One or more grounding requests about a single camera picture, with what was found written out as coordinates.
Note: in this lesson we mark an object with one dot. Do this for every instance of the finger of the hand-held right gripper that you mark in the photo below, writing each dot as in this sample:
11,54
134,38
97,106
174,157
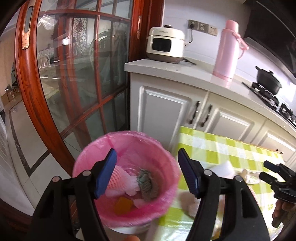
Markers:
268,179
275,167

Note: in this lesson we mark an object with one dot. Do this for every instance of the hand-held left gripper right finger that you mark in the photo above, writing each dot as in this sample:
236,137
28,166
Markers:
189,176

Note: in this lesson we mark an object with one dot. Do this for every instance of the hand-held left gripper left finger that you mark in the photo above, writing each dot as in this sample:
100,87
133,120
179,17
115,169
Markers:
105,173

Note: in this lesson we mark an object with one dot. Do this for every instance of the person's left hand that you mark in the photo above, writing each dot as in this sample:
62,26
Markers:
130,238

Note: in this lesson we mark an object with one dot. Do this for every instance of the wall power outlet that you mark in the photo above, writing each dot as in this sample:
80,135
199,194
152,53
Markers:
203,27

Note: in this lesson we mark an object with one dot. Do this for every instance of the green checked tablecloth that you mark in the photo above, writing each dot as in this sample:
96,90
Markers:
219,148

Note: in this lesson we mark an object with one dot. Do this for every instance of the black range hood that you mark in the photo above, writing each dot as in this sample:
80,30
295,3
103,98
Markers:
272,20

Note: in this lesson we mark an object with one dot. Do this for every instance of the white cabinet door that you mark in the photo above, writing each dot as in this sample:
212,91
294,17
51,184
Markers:
233,122
161,109
277,141

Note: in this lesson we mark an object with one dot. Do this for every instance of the person's right hand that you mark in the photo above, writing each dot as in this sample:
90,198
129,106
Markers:
278,212

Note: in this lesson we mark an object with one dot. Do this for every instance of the cardboard boxes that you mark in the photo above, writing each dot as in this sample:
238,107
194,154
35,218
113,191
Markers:
11,93

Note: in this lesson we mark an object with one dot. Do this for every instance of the pink thermos flask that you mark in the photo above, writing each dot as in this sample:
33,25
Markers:
226,53

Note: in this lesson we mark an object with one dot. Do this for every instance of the yellow pomelo peel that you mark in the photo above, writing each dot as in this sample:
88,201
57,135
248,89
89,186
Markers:
123,206

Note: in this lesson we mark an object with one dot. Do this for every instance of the white stone kitchen counter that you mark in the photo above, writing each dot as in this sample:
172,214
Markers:
161,69

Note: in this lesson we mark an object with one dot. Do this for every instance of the bin with pink bag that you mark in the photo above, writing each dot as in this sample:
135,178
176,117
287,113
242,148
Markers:
143,150

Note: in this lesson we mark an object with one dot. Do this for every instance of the black gas stove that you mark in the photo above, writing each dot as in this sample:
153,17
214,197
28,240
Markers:
272,99

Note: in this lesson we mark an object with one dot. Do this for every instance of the white rice cooker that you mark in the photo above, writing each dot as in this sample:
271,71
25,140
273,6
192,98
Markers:
165,44

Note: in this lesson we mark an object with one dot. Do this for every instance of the green wavy striped cloth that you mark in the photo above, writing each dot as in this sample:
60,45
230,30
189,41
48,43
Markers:
148,185

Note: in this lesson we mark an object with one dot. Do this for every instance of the red wooden glass door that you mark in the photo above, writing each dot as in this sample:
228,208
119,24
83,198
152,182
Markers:
30,81

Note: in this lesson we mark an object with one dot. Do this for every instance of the black cooking pot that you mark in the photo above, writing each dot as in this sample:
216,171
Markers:
268,81

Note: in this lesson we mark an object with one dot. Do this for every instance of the white foam block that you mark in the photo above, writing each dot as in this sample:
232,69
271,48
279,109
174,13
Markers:
220,169

